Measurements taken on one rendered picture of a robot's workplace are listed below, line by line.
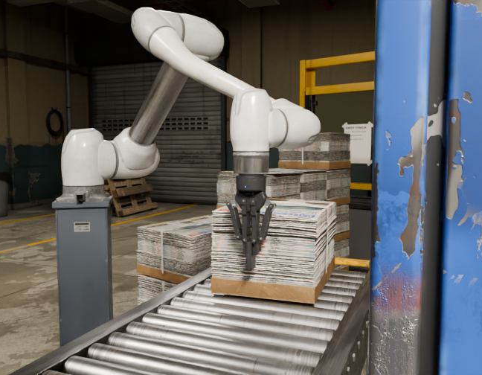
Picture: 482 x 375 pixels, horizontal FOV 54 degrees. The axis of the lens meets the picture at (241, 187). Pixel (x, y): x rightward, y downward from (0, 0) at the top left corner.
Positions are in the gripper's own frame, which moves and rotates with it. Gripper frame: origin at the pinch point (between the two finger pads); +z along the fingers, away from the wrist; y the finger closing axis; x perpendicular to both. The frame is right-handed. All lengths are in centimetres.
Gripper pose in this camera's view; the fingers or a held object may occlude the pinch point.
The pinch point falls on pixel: (251, 254)
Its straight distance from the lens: 121.2
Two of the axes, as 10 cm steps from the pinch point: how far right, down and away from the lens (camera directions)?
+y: -9.2, -0.3, 3.8
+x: -3.8, 0.8, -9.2
